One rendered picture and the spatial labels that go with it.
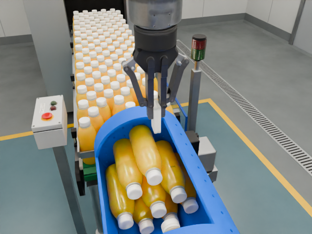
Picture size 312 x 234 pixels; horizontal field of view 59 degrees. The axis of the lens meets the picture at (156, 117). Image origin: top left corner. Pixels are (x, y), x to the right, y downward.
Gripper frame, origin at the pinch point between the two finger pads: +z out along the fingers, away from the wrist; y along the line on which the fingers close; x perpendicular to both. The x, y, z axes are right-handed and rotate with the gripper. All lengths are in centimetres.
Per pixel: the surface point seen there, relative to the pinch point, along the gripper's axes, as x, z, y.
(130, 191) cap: -1.7, 20.7, -7.1
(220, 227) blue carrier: -21.7, 10.5, 6.6
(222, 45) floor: 345, 144, 197
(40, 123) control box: 36, 23, -32
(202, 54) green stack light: 59, 16, 36
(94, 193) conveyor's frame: 58, 92, -21
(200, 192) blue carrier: -13.7, 10.4, 5.9
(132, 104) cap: 41.6, 24.5, 0.8
